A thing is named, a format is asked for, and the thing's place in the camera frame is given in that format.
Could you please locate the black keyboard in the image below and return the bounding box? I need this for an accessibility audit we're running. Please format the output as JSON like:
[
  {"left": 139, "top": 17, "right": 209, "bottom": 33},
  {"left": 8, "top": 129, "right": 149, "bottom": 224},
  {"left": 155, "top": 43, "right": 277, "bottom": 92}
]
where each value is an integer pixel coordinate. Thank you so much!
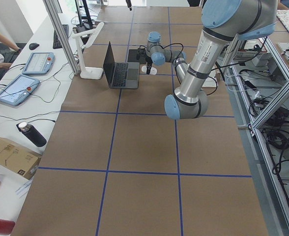
[{"left": 52, "top": 24, "right": 69, "bottom": 49}]

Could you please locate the near blue teach pendant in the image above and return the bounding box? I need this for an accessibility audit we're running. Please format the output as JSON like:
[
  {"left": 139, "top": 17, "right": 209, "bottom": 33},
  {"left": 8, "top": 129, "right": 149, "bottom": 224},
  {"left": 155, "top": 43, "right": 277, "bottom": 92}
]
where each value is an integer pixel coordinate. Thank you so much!
[{"left": 0, "top": 74, "right": 40, "bottom": 106}]

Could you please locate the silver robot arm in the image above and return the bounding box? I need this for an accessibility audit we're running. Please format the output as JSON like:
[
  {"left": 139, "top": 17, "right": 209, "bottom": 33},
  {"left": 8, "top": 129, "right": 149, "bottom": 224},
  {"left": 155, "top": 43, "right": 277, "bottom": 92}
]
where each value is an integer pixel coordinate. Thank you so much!
[{"left": 146, "top": 0, "right": 278, "bottom": 120}]

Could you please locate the grey laptop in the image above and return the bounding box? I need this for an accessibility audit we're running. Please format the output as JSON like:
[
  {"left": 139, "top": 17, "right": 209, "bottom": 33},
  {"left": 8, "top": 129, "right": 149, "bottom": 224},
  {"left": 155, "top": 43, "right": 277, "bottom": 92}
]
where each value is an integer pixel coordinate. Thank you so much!
[{"left": 103, "top": 42, "right": 140, "bottom": 89}]

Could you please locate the white computer mouse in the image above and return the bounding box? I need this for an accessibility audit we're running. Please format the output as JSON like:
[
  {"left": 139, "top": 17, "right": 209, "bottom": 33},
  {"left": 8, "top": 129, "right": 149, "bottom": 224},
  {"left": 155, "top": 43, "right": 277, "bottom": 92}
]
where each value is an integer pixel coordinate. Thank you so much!
[{"left": 141, "top": 65, "right": 157, "bottom": 75}]

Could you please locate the aluminium frame post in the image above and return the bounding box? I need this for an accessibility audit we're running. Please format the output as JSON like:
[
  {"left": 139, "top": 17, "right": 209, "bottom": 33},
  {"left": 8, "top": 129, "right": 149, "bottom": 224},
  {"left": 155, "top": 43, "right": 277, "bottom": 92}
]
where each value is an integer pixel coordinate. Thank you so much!
[{"left": 43, "top": 0, "right": 80, "bottom": 75}]

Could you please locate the cardboard box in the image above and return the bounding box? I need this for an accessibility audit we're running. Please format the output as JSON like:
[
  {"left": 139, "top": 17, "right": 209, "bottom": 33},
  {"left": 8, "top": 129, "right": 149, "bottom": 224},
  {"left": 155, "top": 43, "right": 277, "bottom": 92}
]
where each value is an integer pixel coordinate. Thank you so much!
[{"left": 0, "top": 137, "right": 41, "bottom": 179}]

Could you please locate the blue teach pendant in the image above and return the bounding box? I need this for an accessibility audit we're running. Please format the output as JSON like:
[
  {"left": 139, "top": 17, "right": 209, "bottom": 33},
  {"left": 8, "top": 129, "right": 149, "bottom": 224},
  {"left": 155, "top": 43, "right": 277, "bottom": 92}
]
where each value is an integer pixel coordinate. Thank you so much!
[
  {"left": 22, "top": 52, "right": 55, "bottom": 76},
  {"left": 0, "top": 74, "right": 40, "bottom": 106}
]

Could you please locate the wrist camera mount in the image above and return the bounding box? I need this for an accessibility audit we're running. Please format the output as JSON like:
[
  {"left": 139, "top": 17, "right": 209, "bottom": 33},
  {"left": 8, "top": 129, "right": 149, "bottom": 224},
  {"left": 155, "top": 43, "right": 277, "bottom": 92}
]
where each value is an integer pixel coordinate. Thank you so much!
[{"left": 136, "top": 47, "right": 146, "bottom": 61}]

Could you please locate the black water bottle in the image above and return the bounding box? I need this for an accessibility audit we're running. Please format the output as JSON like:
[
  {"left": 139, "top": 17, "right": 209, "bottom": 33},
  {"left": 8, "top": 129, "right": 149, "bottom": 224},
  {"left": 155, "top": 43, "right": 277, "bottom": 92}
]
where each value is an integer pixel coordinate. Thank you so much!
[{"left": 16, "top": 121, "right": 47, "bottom": 147}]

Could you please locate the aluminium frame rack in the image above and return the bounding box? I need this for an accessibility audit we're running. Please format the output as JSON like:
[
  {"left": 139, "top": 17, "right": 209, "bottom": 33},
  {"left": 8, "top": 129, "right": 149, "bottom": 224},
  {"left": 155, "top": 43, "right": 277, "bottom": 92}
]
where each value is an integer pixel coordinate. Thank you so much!
[{"left": 225, "top": 22, "right": 289, "bottom": 236}]

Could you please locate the black desk mouse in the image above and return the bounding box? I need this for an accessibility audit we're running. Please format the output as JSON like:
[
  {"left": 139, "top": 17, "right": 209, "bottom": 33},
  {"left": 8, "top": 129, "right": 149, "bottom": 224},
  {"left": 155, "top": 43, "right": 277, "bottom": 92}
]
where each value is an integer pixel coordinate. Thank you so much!
[{"left": 29, "top": 43, "right": 39, "bottom": 50}]

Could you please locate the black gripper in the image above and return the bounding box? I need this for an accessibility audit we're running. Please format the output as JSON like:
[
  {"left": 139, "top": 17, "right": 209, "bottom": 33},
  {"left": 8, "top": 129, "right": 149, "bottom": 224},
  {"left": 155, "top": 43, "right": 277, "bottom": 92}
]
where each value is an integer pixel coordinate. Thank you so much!
[{"left": 125, "top": 0, "right": 152, "bottom": 74}]

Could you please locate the far blue teach pendant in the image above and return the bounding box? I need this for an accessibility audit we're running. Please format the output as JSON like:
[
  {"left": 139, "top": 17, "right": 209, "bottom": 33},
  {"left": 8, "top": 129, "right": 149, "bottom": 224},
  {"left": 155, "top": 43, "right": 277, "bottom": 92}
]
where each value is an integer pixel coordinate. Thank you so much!
[{"left": 22, "top": 52, "right": 55, "bottom": 76}]

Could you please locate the black mouse pad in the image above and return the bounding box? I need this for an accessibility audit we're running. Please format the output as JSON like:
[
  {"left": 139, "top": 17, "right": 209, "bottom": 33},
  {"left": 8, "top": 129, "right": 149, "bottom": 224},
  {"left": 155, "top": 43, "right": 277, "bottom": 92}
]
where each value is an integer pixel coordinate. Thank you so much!
[{"left": 127, "top": 49, "right": 146, "bottom": 64}]

